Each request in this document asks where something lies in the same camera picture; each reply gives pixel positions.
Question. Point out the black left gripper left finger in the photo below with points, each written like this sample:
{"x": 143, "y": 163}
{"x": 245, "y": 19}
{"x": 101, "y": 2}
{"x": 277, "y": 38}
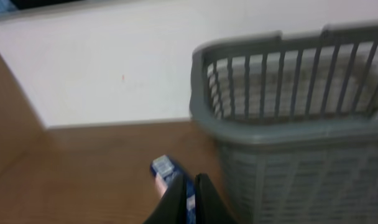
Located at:
{"x": 172, "y": 209}

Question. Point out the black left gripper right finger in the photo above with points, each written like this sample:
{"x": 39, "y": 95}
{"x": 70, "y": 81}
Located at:
{"x": 210, "y": 209}

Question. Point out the grey plastic basket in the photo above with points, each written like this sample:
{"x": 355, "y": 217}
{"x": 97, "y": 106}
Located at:
{"x": 295, "y": 121}

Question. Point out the blue toothpaste box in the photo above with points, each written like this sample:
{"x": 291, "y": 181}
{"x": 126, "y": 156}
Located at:
{"x": 164, "y": 170}

